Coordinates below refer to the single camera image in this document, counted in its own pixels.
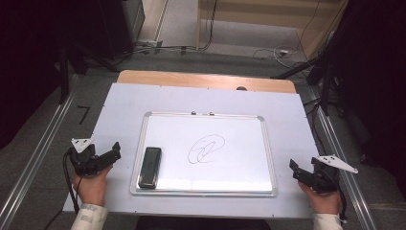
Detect person's left hand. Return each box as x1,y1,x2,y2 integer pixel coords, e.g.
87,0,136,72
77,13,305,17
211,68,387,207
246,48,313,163
72,164,114,208

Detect grey power strip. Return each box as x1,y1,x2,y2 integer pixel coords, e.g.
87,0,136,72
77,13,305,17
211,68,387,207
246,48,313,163
136,39,164,50

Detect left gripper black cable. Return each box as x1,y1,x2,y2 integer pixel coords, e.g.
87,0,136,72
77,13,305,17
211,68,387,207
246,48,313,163
62,149,81,215

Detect black hanging cables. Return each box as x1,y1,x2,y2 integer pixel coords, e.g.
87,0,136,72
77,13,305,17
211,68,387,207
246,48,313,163
196,0,219,52

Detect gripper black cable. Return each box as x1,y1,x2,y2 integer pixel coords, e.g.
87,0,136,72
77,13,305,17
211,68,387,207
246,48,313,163
62,149,81,215
325,172,349,223

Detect black whiteboard eraser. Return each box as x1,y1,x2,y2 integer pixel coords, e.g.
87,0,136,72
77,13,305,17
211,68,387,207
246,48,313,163
137,146,163,190

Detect white coiled cable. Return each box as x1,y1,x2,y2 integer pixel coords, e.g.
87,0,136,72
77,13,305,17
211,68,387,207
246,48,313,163
253,45,300,69

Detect silver framed whiteboard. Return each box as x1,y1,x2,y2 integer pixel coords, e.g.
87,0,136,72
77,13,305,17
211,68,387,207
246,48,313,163
129,110,279,197

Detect metal floor rail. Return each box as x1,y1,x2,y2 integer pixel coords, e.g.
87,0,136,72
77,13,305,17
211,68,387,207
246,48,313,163
306,86,379,230
0,75,79,230

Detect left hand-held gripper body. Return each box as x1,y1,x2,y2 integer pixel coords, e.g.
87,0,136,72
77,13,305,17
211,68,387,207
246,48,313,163
68,137,101,177

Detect white table cover sheet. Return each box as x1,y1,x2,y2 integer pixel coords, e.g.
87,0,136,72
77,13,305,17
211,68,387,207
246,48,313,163
62,81,321,220

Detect dark curtain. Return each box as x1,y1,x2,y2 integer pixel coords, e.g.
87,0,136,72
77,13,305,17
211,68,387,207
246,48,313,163
331,0,406,200
0,0,97,150

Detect person's right hand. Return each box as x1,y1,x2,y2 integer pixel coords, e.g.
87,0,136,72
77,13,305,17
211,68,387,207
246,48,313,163
297,181,342,216

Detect wooden table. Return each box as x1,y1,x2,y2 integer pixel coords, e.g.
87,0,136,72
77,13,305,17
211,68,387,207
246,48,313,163
116,69,298,95

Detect black metal stand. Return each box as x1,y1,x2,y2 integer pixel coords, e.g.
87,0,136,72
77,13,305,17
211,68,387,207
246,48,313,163
57,41,72,105
320,58,333,117

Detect light wooden furniture panel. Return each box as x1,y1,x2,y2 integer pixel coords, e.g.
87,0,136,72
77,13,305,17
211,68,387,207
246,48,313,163
196,0,350,59

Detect black cabinet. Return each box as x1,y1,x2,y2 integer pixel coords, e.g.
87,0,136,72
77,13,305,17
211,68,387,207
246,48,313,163
94,0,147,61

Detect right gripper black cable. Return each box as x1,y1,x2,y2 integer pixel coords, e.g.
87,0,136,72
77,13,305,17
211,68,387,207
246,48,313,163
325,172,349,223

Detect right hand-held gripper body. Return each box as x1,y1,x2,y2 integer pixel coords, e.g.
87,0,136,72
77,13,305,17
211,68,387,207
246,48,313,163
310,154,359,195

